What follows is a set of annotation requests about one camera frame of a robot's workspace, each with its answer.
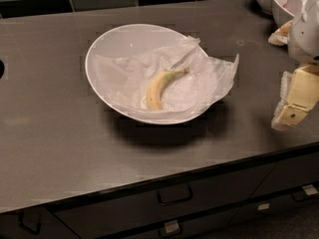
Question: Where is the white tissue paper sheet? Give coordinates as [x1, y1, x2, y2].
[86, 37, 238, 120]

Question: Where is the dark lower drawer front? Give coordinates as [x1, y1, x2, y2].
[99, 206, 247, 239]

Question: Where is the dark top drawer front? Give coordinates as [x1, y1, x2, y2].
[56, 164, 271, 239]

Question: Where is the yellow banana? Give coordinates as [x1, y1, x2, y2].
[146, 68, 189, 110]

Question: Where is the large white bowl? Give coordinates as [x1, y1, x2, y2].
[85, 24, 212, 125]

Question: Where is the black lower drawer handle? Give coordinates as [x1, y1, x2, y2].
[159, 220, 182, 238]

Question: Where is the white bowl at back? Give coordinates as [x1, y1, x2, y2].
[269, 0, 315, 28]

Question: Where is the black top drawer handle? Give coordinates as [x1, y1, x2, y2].
[157, 184, 193, 206]

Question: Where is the dark drawer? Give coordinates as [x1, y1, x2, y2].
[252, 152, 319, 197]
[99, 206, 247, 239]
[56, 164, 271, 239]

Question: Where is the black right drawer handle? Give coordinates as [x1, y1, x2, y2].
[292, 184, 319, 202]

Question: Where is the black left door handle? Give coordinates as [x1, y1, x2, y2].
[18, 212, 42, 236]

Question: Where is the dark left cabinet door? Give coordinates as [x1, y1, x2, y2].
[0, 207, 79, 239]

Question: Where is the dark right drawer front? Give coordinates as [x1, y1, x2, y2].
[252, 152, 319, 197]

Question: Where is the black drawer handle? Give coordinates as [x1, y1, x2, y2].
[292, 184, 319, 202]
[159, 220, 182, 238]
[157, 184, 193, 206]

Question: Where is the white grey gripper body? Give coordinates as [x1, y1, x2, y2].
[288, 0, 319, 64]

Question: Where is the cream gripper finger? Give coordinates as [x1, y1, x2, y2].
[271, 64, 319, 131]
[268, 21, 292, 46]

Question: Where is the white label on drawer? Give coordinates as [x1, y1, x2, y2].
[257, 203, 270, 211]

